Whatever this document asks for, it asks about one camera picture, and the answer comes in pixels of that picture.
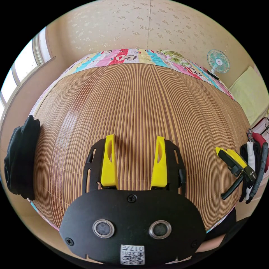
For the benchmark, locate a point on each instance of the person's left forearm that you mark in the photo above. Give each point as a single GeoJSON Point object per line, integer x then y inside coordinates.
{"type": "Point", "coordinates": [210, 243]}

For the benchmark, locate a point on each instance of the person's body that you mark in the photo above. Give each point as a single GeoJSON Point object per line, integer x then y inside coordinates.
{"type": "Point", "coordinates": [229, 222]}

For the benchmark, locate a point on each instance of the black long sleeve shirt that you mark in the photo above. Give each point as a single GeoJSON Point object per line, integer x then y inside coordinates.
{"type": "Point", "coordinates": [21, 155]}

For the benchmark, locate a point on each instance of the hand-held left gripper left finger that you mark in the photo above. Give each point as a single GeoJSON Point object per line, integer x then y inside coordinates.
{"type": "Point", "coordinates": [109, 168]}

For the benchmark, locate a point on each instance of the pile of clothes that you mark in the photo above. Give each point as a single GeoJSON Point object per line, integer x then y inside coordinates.
{"type": "Point", "coordinates": [259, 139]}

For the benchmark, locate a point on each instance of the teal table fan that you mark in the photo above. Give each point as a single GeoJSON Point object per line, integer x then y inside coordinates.
{"type": "Point", "coordinates": [218, 61]}

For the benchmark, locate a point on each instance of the pale yellow cloth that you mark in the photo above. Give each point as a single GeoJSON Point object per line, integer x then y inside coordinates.
{"type": "Point", "coordinates": [250, 96]}

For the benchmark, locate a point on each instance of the window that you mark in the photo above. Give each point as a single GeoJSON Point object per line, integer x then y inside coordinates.
{"type": "Point", "coordinates": [23, 67]}

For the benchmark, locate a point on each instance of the bed with woven mat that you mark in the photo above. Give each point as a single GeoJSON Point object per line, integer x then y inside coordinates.
{"type": "Point", "coordinates": [134, 100]}

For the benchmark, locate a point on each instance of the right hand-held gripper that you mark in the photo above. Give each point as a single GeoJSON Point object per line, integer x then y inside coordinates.
{"type": "Point", "coordinates": [249, 175]}

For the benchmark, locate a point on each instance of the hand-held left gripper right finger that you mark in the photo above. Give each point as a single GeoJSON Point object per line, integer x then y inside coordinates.
{"type": "Point", "coordinates": [159, 172]}

